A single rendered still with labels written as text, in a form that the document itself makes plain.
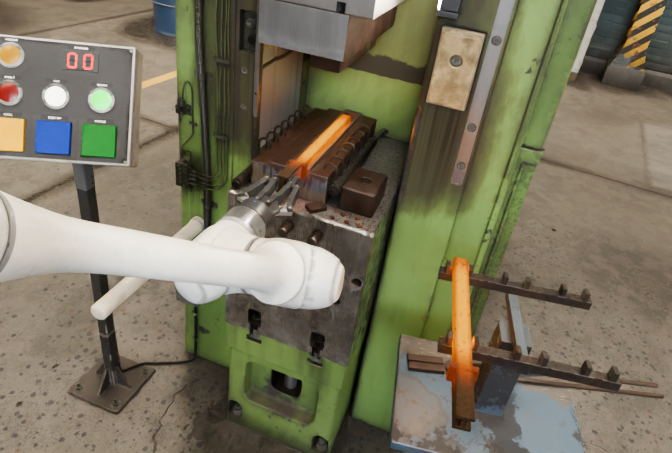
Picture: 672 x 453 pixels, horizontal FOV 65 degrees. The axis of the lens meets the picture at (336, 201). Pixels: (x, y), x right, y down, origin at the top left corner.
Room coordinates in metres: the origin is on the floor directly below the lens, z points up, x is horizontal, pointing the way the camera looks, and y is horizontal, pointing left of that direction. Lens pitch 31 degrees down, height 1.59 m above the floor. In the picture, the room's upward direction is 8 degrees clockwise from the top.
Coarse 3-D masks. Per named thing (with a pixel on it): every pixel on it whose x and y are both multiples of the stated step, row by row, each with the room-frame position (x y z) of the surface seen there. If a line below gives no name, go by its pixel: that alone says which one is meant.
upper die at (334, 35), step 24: (264, 0) 1.13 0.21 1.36; (264, 24) 1.13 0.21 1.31; (288, 24) 1.12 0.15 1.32; (312, 24) 1.10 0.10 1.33; (336, 24) 1.09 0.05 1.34; (360, 24) 1.17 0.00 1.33; (384, 24) 1.38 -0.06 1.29; (288, 48) 1.12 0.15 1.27; (312, 48) 1.10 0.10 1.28; (336, 48) 1.09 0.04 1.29; (360, 48) 1.20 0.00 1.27
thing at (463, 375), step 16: (464, 272) 0.86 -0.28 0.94; (464, 288) 0.81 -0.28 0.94; (464, 304) 0.77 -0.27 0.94; (464, 320) 0.72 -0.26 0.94; (464, 336) 0.68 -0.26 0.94; (464, 352) 0.64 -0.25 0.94; (448, 368) 0.61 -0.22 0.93; (464, 368) 0.60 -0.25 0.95; (464, 384) 0.57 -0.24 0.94; (464, 400) 0.54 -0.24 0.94; (464, 416) 0.51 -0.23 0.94
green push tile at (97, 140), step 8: (88, 128) 1.08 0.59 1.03; (96, 128) 1.08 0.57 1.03; (104, 128) 1.08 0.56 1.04; (112, 128) 1.09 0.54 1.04; (88, 136) 1.07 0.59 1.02; (96, 136) 1.07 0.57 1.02; (104, 136) 1.07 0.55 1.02; (112, 136) 1.08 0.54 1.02; (88, 144) 1.06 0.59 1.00; (96, 144) 1.06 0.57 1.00; (104, 144) 1.07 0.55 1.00; (112, 144) 1.07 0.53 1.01; (88, 152) 1.05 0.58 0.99; (96, 152) 1.05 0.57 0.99; (104, 152) 1.06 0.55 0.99; (112, 152) 1.06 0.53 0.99
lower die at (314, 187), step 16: (320, 112) 1.51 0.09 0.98; (336, 112) 1.50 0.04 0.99; (352, 112) 1.50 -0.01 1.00; (304, 128) 1.37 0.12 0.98; (320, 128) 1.37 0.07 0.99; (352, 128) 1.39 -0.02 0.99; (272, 144) 1.24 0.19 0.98; (288, 144) 1.23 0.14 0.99; (304, 144) 1.25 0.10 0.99; (336, 144) 1.27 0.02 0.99; (256, 160) 1.14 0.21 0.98; (272, 160) 1.13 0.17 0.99; (288, 160) 1.15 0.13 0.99; (320, 160) 1.17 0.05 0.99; (336, 160) 1.18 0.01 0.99; (256, 176) 1.13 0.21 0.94; (272, 176) 1.12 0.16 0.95; (320, 176) 1.09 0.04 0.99; (304, 192) 1.10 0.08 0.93; (320, 192) 1.09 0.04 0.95
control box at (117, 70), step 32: (0, 64) 1.11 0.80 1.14; (32, 64) 1.13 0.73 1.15; (64, 64) 1.14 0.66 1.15; (96, 64) 1.16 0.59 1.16; (128, 64) 1.17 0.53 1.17; (32, 96) 1.09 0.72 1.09; (128, 96) 1.14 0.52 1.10; (32, 128) 1.06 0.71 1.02; (128, 128) 1.10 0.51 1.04; (32, 160) 1.06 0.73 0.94; (64, 160) 1.04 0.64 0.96; (96, 160) 1.05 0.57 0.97; (128, 160) 1.06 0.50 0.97
